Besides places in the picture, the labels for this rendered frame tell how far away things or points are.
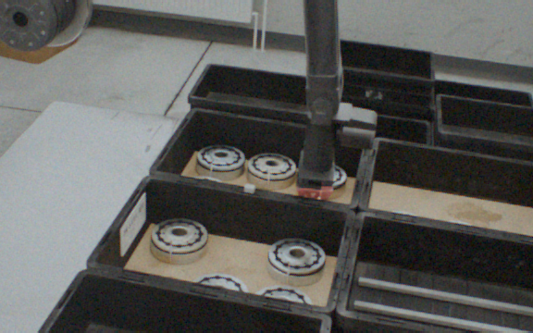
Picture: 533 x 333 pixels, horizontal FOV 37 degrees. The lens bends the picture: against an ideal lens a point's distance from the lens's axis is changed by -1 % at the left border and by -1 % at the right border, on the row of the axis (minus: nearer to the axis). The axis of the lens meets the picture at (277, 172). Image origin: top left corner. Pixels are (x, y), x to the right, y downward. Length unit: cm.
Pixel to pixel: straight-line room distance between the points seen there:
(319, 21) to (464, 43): 328
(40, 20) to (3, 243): 47
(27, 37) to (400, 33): 311
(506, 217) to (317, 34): 62
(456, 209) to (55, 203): 88
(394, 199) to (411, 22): 288
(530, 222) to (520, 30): 291
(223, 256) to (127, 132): 76
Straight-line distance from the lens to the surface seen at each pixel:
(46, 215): 184
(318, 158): 148
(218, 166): 170
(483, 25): 455
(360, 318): 122
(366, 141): 146
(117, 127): 219
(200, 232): 149
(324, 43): 135
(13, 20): 170
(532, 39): 460
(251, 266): 146
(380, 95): 295
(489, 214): 173
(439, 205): 172
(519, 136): 289
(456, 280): 151
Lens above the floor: 171
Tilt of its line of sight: 30 degrees down
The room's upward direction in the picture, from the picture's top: 5 degrees clockwise
